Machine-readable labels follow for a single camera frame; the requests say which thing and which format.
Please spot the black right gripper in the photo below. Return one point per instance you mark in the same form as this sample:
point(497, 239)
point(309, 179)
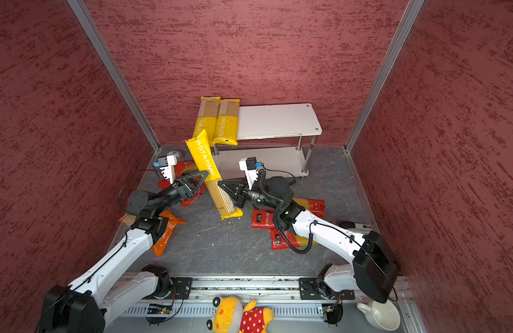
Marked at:
point(242, 193)

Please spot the white ceramic cup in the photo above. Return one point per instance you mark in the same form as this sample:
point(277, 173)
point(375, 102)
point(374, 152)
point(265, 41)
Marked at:
point(383, 316)

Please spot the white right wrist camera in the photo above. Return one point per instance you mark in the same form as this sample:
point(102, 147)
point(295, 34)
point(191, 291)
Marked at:
point(251, 167)

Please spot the orange macaroni bag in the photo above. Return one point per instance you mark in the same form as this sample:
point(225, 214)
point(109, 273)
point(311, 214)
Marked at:
point(172, 222)

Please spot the red macaroni bag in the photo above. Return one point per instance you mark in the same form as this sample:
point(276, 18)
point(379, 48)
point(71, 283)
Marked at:
point(195, 184)

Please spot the yellow plush toy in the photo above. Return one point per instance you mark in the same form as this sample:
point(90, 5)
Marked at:
point(232, 316)

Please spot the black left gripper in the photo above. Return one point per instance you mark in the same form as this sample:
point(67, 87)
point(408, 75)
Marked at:
point(186, 189)

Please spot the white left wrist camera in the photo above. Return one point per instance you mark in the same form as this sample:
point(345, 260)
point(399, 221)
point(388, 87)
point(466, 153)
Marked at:
point(166, 165)

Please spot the red spaghetti bag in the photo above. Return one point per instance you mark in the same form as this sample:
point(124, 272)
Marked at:
point(279, 243)
point(262, 220)
point(315, 206)

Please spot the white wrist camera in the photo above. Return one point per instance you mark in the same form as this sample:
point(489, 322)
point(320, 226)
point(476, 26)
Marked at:
point(166, 165)
point(251, 167)

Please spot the aluminium corner post right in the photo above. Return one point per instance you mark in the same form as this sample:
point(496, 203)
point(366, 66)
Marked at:
point(405, 25)

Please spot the aluminium corner post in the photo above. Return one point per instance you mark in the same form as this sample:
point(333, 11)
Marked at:
point(405, 25)
point(95, 37)

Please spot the aluminium corner post left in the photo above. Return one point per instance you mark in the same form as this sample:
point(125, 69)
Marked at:
point(95, 37)

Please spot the red spaghetti bag front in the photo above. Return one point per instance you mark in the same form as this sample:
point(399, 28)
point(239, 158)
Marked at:
point(279, 243)

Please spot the white two-tier shelf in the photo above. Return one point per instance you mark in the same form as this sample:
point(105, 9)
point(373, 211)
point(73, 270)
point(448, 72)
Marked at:
point(267, 122)

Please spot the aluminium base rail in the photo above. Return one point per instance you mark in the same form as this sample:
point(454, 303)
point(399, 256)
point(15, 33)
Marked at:
point(290, 297)

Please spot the yellow spaghetti bag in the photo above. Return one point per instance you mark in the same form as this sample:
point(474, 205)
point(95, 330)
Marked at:
point(226, 130)
point(207, 117)
point(201, 153)

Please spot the red spaghetti bag back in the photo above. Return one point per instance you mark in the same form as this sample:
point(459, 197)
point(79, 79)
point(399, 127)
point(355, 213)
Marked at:
point(315, 206)

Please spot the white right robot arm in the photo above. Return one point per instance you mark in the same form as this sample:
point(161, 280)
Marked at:
point(375, 267)

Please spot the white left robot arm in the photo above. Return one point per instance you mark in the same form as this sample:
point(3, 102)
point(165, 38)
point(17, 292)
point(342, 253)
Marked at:
point(90, 303)

